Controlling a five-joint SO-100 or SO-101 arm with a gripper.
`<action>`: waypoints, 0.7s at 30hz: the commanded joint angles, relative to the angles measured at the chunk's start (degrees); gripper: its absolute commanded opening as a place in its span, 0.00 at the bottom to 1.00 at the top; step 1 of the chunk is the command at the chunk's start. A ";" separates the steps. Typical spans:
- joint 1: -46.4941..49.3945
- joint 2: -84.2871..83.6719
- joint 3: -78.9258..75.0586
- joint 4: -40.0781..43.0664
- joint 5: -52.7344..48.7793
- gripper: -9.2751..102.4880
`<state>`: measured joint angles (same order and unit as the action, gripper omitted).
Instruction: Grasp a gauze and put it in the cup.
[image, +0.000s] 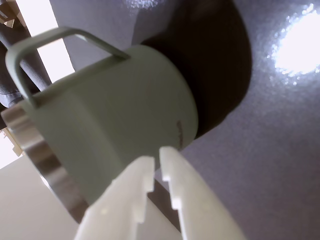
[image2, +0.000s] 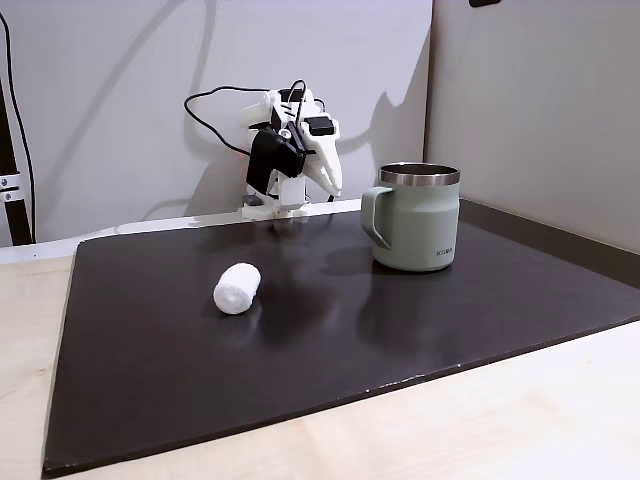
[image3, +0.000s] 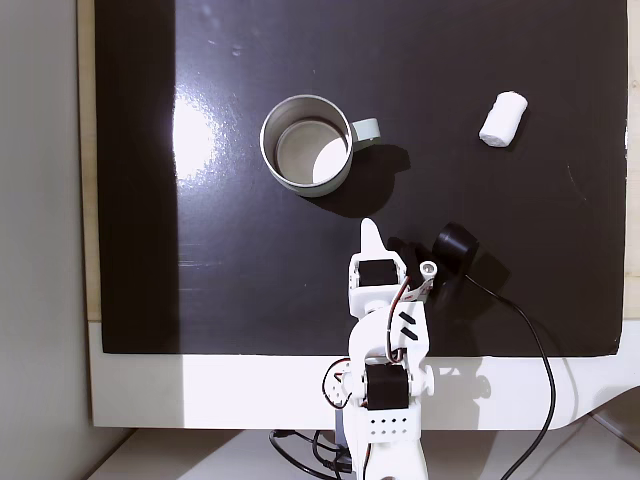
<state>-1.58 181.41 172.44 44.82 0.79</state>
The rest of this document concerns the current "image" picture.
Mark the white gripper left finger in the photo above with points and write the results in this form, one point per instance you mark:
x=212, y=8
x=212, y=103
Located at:
x=120, y=200

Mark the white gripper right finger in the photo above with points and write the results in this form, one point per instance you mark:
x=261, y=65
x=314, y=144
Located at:
x=197, y=200

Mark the black table mat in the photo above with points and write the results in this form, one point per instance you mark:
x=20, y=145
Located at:
x=250, y=175

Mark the sage green steel-rimmed mug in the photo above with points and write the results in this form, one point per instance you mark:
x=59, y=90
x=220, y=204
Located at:
x=120, y=105

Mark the dark grey pole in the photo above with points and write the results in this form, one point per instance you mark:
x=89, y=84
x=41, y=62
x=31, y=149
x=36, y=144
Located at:
x=30, y=72

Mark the brown cardboard box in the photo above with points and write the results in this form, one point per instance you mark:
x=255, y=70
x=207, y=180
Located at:
x=11, y=13

